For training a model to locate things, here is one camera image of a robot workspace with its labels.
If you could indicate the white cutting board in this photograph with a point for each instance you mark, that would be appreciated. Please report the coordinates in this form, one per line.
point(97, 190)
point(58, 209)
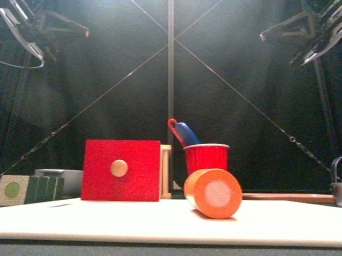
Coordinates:
point(133, 223)

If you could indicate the red toy utensil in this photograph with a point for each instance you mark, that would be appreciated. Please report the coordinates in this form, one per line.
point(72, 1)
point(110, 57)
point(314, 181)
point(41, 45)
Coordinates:
point(173, 128)

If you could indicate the red plastic cup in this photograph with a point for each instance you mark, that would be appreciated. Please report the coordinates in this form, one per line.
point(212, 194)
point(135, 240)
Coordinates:
point(205, 158)

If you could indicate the wooden drawer box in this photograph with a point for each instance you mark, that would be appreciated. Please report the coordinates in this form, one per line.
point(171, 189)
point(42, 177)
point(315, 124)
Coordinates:
point(165, 171)

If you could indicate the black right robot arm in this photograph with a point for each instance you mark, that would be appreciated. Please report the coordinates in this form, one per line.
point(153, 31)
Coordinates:
point(284, 33)

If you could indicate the red drawer with wooden knob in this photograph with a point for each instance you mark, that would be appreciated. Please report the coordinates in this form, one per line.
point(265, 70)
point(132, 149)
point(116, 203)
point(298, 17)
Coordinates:
point(120, 170)

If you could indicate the vertical metal frame post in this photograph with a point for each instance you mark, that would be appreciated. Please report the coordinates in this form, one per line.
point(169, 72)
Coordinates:
point(171, 83)

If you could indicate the pink brown board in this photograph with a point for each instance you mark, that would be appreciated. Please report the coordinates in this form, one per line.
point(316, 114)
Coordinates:
point(288, 198)

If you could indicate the orange toy carrot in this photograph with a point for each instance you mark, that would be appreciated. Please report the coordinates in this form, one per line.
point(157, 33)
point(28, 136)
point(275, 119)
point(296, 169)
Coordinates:
point(213, 193)

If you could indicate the small metal pot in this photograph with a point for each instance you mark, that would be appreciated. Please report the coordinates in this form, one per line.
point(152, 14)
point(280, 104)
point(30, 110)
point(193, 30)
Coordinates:
point(336, 190)

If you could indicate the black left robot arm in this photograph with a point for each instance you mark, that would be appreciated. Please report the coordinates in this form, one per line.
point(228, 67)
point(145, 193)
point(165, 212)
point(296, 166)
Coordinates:
point(61, 25)

